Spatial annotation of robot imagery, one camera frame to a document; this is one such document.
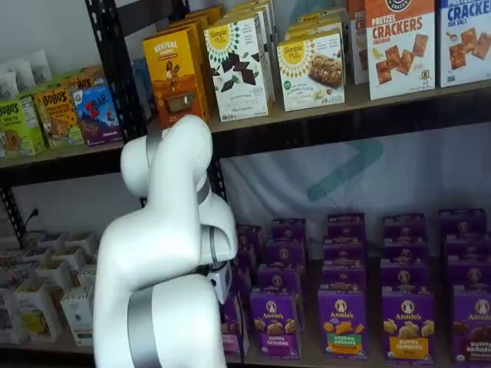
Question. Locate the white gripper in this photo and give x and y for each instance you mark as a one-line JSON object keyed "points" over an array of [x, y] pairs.
{"points": [[220, 283]]}

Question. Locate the black power plug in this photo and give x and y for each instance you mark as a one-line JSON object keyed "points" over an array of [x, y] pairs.
{"points": [[32, 214]]}

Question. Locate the yellow Bobo's box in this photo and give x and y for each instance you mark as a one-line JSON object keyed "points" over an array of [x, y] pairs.
{"points": [[82, 81], [57, 119]]}

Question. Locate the blue Z Bar box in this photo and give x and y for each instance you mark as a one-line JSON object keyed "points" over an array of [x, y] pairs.
{"points": [[97, 115]]}

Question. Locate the purple Annie's box violet patch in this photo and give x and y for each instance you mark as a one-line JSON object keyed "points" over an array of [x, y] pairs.
{"points": [[284, 251], [288, 229], [278, 278], [274, 329]]}

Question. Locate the black metal shelf beam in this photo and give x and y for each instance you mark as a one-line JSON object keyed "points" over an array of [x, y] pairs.
{"points": [[345, 134], [57, 172]]}

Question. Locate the Simple Mills almond bar box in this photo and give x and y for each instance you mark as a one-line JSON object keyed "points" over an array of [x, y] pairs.
{"points": [[314, 27], [310, 73]]}

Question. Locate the white paper pouch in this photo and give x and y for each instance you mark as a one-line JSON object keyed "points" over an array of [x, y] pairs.
{"points": [[23, 74], [40, 67], [7, 84]]}

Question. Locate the orange Revival box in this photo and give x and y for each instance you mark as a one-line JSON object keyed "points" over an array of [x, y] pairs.
{"points": [[203, 23], [169, 76]]}

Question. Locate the purple Annie's box green patch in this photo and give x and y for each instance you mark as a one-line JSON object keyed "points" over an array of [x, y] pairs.
{"points": [[342, 329], [345, 225], [343, 249], [343, 275]]}

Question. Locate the black metal shelf post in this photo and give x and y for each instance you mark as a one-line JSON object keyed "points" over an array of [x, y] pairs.
{"points": [[9, 214], [220, 180], [115, 69]]}

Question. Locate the green Bobo's box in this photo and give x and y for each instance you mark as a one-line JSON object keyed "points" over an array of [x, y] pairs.
{"points": [[19, 126]]}

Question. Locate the blue snack box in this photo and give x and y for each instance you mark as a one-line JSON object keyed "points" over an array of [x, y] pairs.
{"points": [[141, 88]]}

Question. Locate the purple Annie's box pink patch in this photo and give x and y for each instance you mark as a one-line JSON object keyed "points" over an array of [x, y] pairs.
{"points": [[249, 234], [232, 326]]}

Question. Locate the white black-patterned box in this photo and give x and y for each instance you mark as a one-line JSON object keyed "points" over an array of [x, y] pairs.
{"points": [[234, 69]]}

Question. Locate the purple Annie's box orange patch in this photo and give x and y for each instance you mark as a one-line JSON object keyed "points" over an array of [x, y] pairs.
{"points": [[404, 274], [404, 225], [404, 249], [408, 329]]}

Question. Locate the purple Annie's chocolate grahams box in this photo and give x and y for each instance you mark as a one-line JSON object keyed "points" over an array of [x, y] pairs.
{"points": [[473, 329], [468, 247], [462, 221], [470, 273]]}

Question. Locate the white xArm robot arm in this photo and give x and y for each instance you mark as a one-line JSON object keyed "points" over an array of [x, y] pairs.
{"points": [[161, 230]]}

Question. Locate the blue sea salt crackers box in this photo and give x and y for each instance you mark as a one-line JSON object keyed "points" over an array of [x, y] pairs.
{"points": [[466, 42]]}

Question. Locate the white carton box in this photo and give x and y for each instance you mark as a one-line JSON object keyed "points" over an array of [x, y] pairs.
{"points": [[78, 241], [11, 322], [53, 272], [86, 276], [36, 314], [76, 314]]}

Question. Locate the cheddar pretzel crackers box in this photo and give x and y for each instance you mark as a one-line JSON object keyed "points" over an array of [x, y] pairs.
{"points": [[356, 38], [401, 50]]}

